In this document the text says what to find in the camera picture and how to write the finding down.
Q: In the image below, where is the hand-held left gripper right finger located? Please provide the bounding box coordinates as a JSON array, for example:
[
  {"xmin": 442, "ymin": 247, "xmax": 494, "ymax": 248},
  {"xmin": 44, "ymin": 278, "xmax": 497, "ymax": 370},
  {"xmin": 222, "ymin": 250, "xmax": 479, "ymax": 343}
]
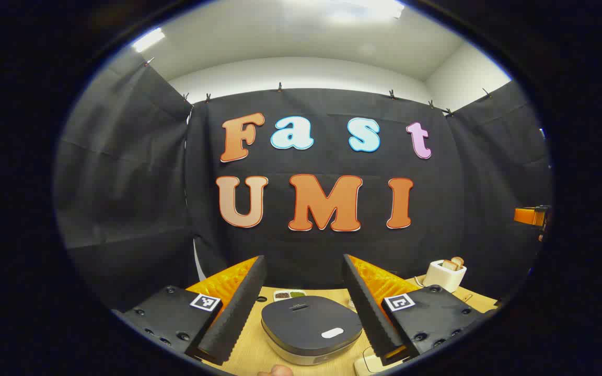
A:
[{"xmin": 341, "ymin": 254, "xmax": 497, "ymax": 366}]

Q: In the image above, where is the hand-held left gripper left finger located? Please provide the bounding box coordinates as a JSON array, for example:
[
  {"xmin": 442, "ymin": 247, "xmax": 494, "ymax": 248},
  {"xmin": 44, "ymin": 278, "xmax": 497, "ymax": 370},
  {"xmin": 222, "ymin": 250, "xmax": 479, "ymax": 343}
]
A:
[{"xmin": 114, "ymin": 255, "xmax": 269, "ymax": 366}]

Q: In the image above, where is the dark grey rice cooker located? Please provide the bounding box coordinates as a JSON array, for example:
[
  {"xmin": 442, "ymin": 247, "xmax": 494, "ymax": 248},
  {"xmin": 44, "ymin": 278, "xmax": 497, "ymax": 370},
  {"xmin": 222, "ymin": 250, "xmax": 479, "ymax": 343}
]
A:
[{"xmin": 261, "ymin": 296, "xmax": 363, "ymax": 366}]

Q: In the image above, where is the white rice container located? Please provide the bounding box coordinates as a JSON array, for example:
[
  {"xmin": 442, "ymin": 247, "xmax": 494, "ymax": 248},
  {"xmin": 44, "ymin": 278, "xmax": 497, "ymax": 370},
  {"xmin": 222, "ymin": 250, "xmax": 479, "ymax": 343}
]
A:
[{"xmin": 354, "ymin": 346, "xmax": 390, "ymax": 375}]

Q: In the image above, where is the white toaster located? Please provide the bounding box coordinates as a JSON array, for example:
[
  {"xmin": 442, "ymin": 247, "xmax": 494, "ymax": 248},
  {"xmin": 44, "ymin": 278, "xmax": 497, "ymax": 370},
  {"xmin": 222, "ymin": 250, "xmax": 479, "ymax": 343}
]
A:
[{"xmin": 423, "ymin": 260, "xmax": 467, "ymax": 293}]

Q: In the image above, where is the black backdrop cloth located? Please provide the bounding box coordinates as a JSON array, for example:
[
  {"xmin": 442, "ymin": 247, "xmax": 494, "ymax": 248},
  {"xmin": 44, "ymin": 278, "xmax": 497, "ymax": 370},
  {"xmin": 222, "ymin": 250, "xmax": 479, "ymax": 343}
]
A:
[{"xmin": 54, "ymin": 52, "xmax": 555, "ymax": 314}]

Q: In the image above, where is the ceiling light panel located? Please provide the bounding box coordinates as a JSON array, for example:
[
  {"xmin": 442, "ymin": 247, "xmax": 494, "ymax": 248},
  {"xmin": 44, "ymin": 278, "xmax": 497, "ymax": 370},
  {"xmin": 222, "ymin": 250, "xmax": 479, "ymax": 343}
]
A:
[
  {"xmin": 132, "ymin": 27, "xmax": 166, "ymax": 53},
  {"xmin": 327, "ymin": 0, "xmax": 406, "ymax": 20}
]

